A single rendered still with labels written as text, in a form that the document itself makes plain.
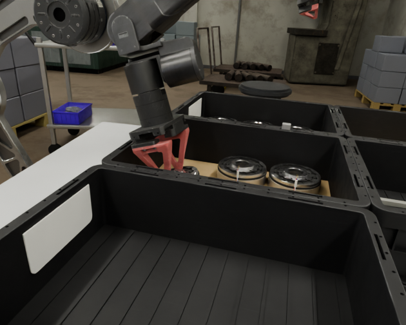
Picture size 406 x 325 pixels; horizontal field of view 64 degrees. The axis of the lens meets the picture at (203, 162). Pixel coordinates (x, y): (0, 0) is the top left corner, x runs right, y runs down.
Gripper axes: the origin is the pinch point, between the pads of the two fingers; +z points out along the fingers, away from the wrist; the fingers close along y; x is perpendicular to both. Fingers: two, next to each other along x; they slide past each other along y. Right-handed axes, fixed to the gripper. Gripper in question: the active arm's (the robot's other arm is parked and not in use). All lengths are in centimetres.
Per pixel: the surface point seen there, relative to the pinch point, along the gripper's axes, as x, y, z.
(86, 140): 57, 49, -2
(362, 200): -30.2, -7.2, 5.6
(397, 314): -30.3, -26.6, 6.6
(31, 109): 239, 205, -19
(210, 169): -1.6, 15.2, 5.6
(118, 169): 2.4, -11.6, -5.0
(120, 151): 5.7, -5.1, -6.4
